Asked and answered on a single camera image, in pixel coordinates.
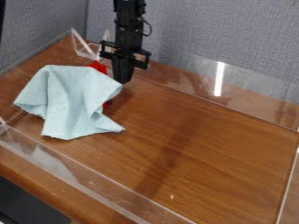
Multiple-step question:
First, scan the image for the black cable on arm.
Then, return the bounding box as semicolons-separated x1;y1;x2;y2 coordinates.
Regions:
139;17;153;38

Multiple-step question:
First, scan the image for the clear acrylic back barrier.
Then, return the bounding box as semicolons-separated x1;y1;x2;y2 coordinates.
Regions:
133;54;299;132

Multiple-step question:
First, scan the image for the light blue cloth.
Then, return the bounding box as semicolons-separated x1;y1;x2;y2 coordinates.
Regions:
13;65;125;140

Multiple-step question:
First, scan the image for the clear acrylic front barrier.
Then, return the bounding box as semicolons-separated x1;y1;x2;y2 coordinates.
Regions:
0;123;195;224

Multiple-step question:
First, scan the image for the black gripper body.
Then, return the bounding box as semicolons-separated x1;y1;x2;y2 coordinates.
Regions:
99;40;152;70

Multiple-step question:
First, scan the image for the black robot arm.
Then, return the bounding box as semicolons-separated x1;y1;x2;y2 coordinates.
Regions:
99;0;152;84

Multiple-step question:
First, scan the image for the red object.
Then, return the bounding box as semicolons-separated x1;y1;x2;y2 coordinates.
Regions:
88;61;112;109

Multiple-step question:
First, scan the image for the clear acrylic right barrier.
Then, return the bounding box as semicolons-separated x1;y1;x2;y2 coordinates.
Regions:
275;146;299;224

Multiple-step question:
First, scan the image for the clear acrylic barrier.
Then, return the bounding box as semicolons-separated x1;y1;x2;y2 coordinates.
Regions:
275;146;299;224
133;54;299;132
0;123;195;224

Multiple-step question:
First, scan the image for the clear acrylic corner bracket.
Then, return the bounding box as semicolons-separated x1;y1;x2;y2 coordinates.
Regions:
69;29;103;61

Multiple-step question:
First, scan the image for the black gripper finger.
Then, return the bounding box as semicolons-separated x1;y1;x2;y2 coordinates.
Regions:
124;60;135;83
112;57;124;84

